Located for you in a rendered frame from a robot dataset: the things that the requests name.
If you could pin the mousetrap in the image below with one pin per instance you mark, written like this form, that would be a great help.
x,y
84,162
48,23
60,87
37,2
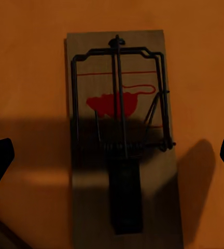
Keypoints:
x,y
8,240
124,174

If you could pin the cabinet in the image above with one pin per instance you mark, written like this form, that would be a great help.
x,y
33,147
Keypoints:
x,y
36,200

